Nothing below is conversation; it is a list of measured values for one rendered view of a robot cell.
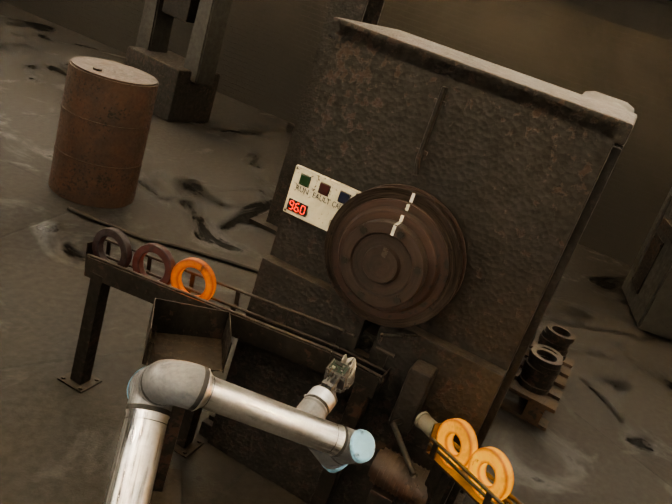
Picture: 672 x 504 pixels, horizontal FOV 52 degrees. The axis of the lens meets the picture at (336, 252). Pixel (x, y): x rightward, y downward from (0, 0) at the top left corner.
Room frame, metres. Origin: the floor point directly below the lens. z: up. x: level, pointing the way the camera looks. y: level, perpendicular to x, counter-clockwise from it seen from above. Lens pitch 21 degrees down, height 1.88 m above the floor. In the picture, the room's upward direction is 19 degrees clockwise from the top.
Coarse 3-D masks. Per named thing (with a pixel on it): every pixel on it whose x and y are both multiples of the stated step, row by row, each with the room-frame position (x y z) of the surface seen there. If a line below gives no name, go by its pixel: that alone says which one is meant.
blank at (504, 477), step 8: (480, 448) 1.78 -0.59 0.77; (488, 448) 1.76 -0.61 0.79; (496, 448) 1.77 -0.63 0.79; (472, 456) 1.79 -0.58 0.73; (480, 456) 1.77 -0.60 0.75; (488, 456) 1.75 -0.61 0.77; (496, 456) 1.73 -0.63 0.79; (504, 456) 1.74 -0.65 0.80; (472, 464) 1.78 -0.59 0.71; (480, 464) 1.76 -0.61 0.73; (496, 464) 1.72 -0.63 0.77; (504, 464) 1.71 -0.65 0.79; (472, 472) 1.77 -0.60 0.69; (480, 472) 1.76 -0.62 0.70; (496, 472) 1.71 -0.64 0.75; (504, 472) 1.69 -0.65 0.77; (512, 472) 1.70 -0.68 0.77; (472, 480) 1.76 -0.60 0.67; (480, 480) 1.74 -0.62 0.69; (488, 480) 1.75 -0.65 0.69; (496, 480) 1.70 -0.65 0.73; (504, 480) 1.68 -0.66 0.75; (512, 480) 1.69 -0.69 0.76; (480, 488) 1.73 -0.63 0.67; (496, 488) 1.69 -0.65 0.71; (504, 488) 1.68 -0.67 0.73; (512, 488) 1.69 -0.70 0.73; (480, 496) 1.72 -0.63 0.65; (504, 496) 1.68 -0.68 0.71
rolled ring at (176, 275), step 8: (176, 264) 2.39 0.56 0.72; (184, 264) 2.38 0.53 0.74; (192, 264) 2.37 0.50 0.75; (200, 264) 2.36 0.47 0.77; (176, 272) 2.38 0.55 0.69; (200, 272) 2.36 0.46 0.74; (208, 272) 2.36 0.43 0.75; (176, 280) 2.38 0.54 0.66; (208, 280) 2.35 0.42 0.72; (184, 288) 2.40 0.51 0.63; (208, 288) 2.35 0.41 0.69; (200, 296) 2.35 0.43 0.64; (208, 296) 2.35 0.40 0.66
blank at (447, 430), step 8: (448, 424) 1.89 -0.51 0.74; (456, 424) 1.87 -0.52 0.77; (464, 424) 1.86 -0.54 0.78; (440, 432) 1.90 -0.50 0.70; (448, 432) 1.88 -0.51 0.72; (456, 432) 1.86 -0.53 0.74; (464, 432) 1.84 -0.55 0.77; (472, 432) 1.84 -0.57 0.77; (440, 440) 1.89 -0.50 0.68; (448, 440) 1.88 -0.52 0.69; (464, 440) 1.83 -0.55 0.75; (472, 440) 1.82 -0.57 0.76; (448, 448) 1.87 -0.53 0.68; (464, 448) 1.82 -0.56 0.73; (472, 448) 1.81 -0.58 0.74; (440, 456) 1.87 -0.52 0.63; (456, 456) 1.83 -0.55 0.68; (464, 456) 1.81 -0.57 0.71; (448, 464) 1.84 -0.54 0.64; (456, 464) 1.82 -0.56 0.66; (464, 464) 1.80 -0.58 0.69
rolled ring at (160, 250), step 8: (144, 248) 2.44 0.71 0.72; (152, 248) 2.43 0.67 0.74; (160, 248) 2.42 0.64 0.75; (136, 256) 2.44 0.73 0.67; (144, 256) 2.46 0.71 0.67; (160, 256) 2.42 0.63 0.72; (168, 256) 2.41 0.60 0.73; (136, 264) 2.44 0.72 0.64; (168, 264) 2.41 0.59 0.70; (144, 272) 2.45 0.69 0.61; (168, 272) 2.40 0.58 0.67; (160, 280) 2.41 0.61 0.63; (168, 280) 2.40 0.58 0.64
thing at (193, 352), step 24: (168, 312) 2.11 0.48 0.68; (192, 312) 2.13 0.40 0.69; (216, 312) 2.16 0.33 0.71; (168, 336) 2.10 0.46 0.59; (192, 336) 2.14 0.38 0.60; (216, 336) 2.16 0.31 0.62; (144, 360) 1.92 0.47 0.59; (192, 360) 1.99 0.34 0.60; (216, 360) 2.03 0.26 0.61; (168, 432) 2.01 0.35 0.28; (168, 456) 2.02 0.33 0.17; (168, 480) 2.09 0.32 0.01
